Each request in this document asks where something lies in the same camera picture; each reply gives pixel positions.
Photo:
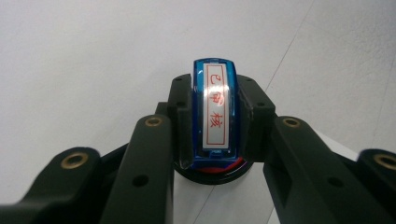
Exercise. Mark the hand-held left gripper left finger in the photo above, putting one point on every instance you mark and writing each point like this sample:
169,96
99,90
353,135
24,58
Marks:
182,124

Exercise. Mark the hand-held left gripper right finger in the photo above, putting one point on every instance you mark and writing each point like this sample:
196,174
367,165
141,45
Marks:
255,124

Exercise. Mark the blue stamp with white label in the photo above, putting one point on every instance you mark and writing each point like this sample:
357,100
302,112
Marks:
214,109

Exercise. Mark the round red ink pad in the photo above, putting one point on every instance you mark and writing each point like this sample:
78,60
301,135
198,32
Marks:
214,177

